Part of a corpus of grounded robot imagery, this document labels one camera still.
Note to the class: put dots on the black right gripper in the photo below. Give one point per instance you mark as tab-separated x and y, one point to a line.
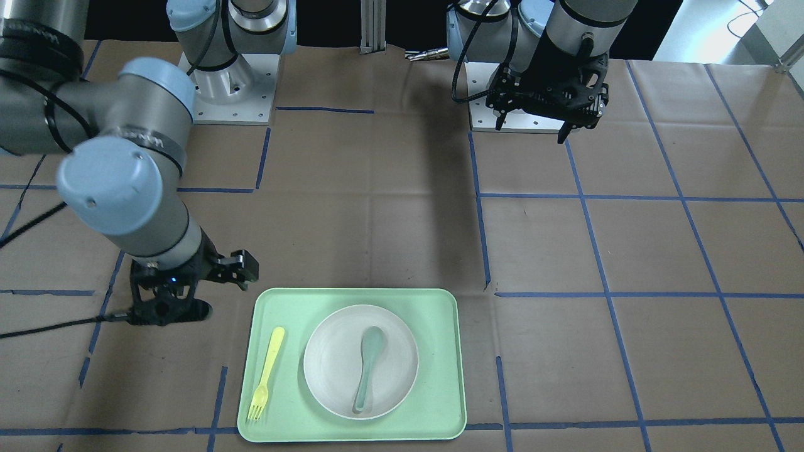
202	262

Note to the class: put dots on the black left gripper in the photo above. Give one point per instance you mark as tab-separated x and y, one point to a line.
548	63

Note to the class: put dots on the yellow plastic fork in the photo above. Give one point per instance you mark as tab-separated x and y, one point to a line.
260	397

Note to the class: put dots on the beige round plate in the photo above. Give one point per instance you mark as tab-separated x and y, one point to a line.
332	362

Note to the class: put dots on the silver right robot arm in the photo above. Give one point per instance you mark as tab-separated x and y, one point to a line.
124	142

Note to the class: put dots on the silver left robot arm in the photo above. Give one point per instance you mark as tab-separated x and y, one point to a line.
508	32

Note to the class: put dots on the light green plastic tray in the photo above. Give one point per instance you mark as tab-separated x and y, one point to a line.
435	409

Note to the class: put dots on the brown paper table cover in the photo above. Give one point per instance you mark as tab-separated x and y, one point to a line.
639	288

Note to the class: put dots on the pale green plastic spoon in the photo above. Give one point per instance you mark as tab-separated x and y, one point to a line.
371	347

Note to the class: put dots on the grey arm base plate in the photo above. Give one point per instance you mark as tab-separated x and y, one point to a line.
482	119
241	94

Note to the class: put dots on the aluminium frame post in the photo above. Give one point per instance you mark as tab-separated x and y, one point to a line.
373	26

